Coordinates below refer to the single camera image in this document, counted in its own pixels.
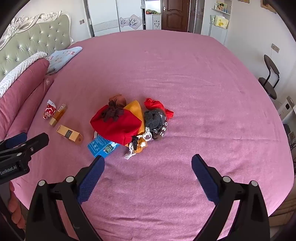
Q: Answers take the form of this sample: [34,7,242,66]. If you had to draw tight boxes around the white knitted blanket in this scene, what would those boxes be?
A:
[0,52,49,98]

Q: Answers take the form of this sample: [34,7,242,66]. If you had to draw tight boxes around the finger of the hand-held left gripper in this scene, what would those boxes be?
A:
[0,132,28,151]
[0,133,50,163]

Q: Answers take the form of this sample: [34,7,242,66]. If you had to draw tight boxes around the gold box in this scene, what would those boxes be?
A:
[56,125,84,146]

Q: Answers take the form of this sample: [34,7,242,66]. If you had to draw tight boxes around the white rope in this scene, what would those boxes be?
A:
[124,127,152,160]

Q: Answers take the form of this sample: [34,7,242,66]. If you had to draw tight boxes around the person's left hand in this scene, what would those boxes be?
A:
[9,182,26,233]

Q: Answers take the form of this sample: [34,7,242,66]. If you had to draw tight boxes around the blue box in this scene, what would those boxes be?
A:
[87,136,120,159]

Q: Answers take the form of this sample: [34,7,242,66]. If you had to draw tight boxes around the brown wooden door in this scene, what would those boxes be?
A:
[162,0,191,32]

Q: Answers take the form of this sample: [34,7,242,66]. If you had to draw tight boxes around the orange cloth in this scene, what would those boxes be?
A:
[125,100,146,135]

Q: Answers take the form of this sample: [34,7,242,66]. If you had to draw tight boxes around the amber bottle box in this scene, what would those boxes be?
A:
[48,104,67,127]

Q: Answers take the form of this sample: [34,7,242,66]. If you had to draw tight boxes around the small white cabinet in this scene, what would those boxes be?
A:
[146,13,162,30]

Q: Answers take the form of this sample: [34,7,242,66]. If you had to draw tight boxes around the cardboard box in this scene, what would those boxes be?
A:
[276,95,296,121]

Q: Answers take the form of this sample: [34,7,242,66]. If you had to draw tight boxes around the dark fuzzy lettered sock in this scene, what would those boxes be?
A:
[144,108,168,141]

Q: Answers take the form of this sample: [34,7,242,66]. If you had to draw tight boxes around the white wardrobe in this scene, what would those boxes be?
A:
[87,0,146,37]

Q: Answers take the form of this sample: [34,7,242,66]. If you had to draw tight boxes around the gold foil wrapper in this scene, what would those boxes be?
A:
[135,137,148,153]

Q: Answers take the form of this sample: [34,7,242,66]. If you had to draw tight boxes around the red and white wrapper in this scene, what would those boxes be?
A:
[43,99,57,120]

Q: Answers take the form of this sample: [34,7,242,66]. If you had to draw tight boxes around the red drawstring bag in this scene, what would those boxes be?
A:
[90,105,142,146]

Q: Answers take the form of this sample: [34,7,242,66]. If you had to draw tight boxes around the white wall shelf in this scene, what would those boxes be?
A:
[209,0,232,45]

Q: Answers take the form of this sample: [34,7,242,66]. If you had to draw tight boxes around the black chair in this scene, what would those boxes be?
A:
[258,54,280,100]

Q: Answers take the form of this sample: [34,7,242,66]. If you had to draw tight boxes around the blue printed pillow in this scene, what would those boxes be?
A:
[46,46,83,75]

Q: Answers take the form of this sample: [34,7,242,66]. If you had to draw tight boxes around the brown sock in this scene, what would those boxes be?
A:
[109,94,127,109]

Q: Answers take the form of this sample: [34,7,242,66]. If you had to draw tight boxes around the yellow box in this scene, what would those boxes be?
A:
[214,16,229,29]

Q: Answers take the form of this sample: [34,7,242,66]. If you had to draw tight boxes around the green tufted headboard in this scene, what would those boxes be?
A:
[0,13,74,81]

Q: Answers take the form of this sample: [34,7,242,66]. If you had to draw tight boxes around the pink pillows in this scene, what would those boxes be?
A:
[0,58,55,142]

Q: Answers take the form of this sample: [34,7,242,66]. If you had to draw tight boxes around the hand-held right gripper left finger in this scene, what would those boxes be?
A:
[25,155,105,241]

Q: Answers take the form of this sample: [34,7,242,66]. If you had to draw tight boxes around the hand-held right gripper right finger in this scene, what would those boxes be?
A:
[191,153,270,241]

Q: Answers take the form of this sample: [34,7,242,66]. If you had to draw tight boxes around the red cloth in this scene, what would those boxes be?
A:
[144,98,174,121]

